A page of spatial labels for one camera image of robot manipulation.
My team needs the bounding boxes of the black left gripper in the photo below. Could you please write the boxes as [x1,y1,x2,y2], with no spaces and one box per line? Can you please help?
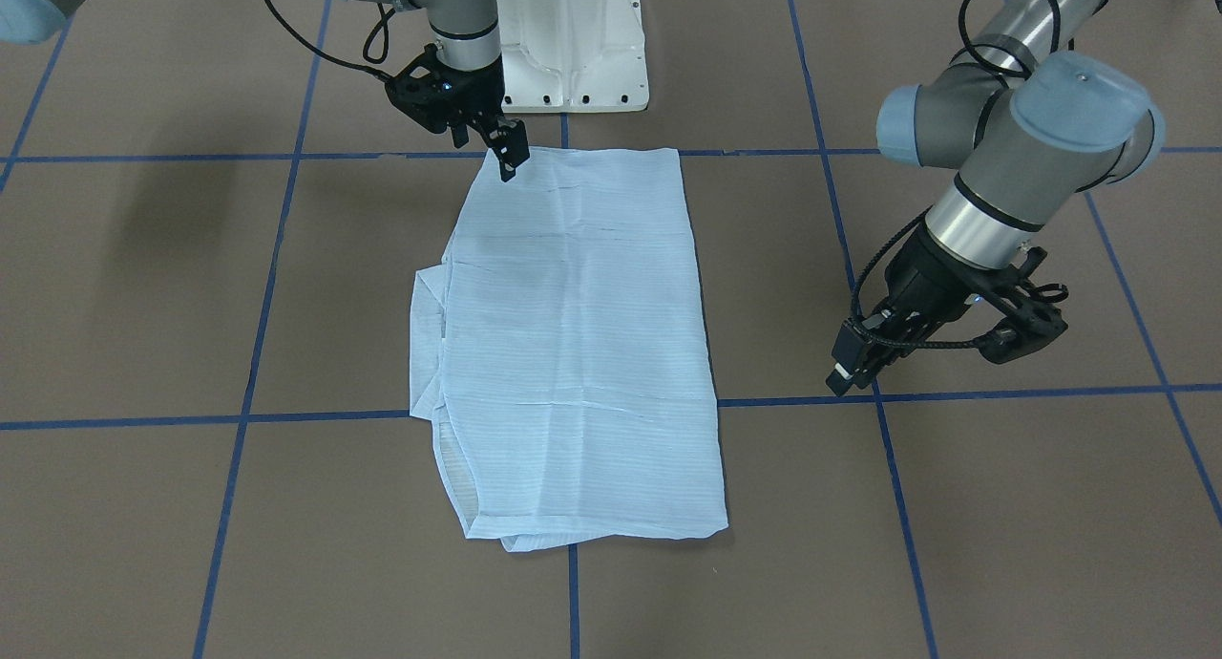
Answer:
[826,224,995,396]

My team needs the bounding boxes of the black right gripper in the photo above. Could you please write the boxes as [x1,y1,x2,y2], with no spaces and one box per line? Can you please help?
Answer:
[385,50,532,183]

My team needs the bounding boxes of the light blue button-up shirt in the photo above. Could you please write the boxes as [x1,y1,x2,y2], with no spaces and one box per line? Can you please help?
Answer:
[411,147,728,553]

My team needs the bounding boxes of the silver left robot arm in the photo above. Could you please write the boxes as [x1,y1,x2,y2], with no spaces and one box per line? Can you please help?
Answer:
[826,0,1167,396]

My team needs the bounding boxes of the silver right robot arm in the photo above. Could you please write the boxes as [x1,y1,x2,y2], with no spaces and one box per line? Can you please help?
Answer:
[1,0,532,181]

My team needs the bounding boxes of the blue tape grid lines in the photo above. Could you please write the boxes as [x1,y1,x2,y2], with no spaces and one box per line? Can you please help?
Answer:
[1,0,1220,658]

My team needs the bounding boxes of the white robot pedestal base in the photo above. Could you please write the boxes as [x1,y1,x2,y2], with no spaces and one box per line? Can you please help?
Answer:
[497,0,651,115]

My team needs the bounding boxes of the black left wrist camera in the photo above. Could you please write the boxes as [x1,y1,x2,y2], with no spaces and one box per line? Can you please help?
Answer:
[979,246,1069,364]

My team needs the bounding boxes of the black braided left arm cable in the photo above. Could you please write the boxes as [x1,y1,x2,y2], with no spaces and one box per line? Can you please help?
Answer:
[848,0,1075,352]

